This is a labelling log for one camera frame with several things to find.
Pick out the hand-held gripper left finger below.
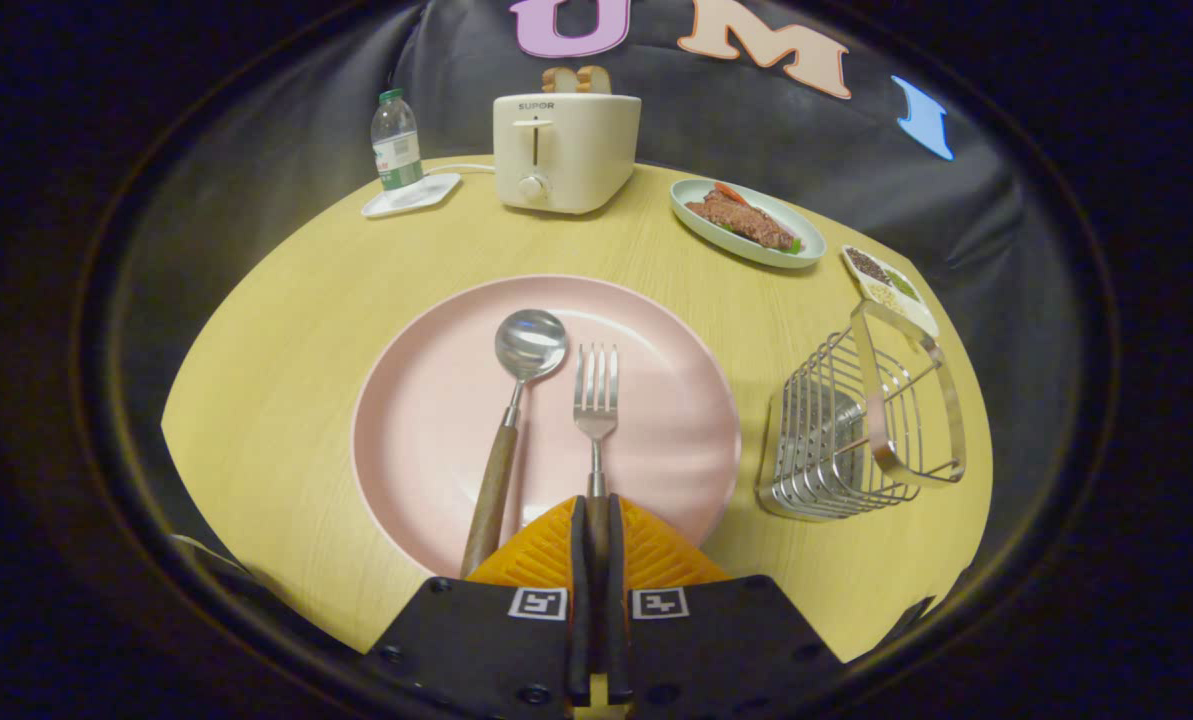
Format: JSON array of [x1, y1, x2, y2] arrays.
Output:
[[361, 495, 593, 720]]

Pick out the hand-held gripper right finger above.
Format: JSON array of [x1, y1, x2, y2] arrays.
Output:
[[606, 493, 845, 720]]

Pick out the wooden-handled metal fork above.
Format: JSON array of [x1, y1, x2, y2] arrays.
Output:
[[573, 343, 620, 601]]

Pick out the wooden-handled metal spoon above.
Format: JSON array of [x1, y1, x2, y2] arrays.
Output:
[[459, 309, 569, 579]]

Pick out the pink plate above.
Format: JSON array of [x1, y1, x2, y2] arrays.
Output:
[[352, 275, 742, 579]]

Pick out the brown meat slices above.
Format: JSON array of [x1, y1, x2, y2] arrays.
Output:
[[685, 190, 797, 251]]

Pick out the white divided grain dish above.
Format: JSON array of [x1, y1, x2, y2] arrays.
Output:
[[841, 245, 940, 339]]

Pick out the light green plate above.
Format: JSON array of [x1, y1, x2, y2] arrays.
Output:
[[670, 178, 827, 269]]

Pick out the white square coaster tray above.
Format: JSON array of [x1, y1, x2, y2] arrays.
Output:
[[361, 173, 463, 219]]

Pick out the white toaster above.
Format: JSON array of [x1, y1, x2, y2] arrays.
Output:
[[493, 93, 643, 215]]

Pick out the clear plastic water bottle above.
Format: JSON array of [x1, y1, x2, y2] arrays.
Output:
[[371, 88, 424, 191]]

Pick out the metal wire basket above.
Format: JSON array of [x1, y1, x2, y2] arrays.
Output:
[[756, 300, 967, 522]]

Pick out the white curved frame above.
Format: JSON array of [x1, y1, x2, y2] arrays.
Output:
[[169, 533, 257, 586]]

